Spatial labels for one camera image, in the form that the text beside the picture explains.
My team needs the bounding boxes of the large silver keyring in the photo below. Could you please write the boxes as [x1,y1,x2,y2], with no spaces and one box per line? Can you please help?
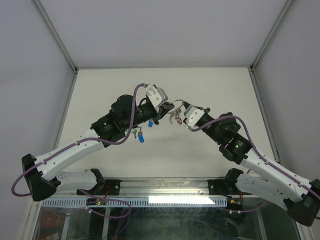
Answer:
[169,99,185,109]

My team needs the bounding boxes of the silver keys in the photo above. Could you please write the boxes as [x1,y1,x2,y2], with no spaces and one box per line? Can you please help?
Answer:
[168,107,182,120]

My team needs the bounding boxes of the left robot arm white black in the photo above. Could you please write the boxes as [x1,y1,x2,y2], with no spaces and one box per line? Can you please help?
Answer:
[21,94,174,202]

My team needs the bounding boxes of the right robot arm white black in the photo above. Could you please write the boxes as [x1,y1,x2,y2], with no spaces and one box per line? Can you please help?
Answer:
[183,102,320,227]

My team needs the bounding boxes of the blue key tag upper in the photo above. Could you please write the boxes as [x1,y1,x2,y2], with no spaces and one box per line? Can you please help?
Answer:
[148,119,153,128]

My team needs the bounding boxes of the blue key tag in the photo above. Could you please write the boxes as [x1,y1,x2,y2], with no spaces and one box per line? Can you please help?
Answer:
[148,119,153,128]
[138,133,145,143]

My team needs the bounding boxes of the silver key on lower blue tag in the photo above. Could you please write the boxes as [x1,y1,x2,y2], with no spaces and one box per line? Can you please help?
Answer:
[137,126,143,135]

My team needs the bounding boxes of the blue key tag lower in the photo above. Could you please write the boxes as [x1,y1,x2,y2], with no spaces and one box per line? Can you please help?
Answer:
[138,133,145,143]

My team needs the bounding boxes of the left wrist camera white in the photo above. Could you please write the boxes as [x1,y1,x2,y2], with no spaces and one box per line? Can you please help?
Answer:
[145,84,169,113]

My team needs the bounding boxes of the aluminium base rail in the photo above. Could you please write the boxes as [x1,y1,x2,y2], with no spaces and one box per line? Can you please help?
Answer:
[49,176,251,198]

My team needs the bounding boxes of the white cable duct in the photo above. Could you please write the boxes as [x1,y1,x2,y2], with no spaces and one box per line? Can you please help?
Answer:
[42,195,227,208]

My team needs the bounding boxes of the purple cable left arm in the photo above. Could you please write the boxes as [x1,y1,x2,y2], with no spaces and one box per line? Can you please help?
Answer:
[11,83,151,197]

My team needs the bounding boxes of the aluminium frame post left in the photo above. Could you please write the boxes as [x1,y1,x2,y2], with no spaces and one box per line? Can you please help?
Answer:
[31,0,78,73]

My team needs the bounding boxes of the aluminium frame post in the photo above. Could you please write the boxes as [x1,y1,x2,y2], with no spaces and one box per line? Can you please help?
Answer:
[31,0,78,73]
[250,0,295,72]

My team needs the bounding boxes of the aluminium frame post right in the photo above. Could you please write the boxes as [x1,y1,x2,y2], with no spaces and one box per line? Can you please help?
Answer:
[250,0,295,72]

